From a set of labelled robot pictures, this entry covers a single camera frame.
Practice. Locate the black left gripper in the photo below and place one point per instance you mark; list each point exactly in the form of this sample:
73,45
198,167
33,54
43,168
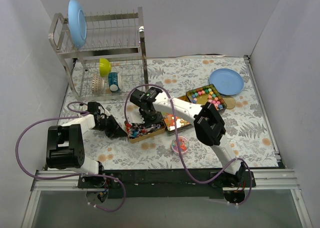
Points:
110,127

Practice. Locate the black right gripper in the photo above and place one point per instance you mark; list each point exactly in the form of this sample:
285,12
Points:
151,117

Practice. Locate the tin of gummy candies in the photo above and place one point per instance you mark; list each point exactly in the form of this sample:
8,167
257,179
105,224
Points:
172,126

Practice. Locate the gold tin of candies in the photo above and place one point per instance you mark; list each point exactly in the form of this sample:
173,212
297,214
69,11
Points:
139,132

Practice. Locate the clear glass jar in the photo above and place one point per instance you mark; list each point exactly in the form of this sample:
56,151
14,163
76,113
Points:
182,145

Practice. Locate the tin of colourful star candies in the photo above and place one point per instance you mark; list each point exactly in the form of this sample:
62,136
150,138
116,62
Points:
207,94

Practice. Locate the gold round jar lid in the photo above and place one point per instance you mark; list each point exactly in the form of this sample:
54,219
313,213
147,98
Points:
229,101

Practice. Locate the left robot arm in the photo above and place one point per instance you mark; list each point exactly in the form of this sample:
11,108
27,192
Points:
65,145

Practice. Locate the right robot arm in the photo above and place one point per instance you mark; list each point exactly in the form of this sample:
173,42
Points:
209,128

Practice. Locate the teal and white cup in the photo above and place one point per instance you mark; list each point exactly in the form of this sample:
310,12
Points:
115,82

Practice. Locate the patterned tape roll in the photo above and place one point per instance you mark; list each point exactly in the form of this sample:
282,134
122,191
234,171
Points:
97,84

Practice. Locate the steel dish rack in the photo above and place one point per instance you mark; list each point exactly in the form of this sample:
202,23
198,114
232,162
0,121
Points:
119,38

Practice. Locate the yellow-green bowl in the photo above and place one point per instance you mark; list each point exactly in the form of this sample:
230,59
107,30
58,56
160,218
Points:
105,67

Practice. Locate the blue plate on mat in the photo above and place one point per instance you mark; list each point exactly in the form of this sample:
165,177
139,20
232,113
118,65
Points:
228,82

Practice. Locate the blue plate in rack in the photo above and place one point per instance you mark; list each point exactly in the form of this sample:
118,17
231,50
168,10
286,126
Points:
77,23

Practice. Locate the black metal base rail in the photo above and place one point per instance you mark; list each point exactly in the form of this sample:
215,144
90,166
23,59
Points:
167,183

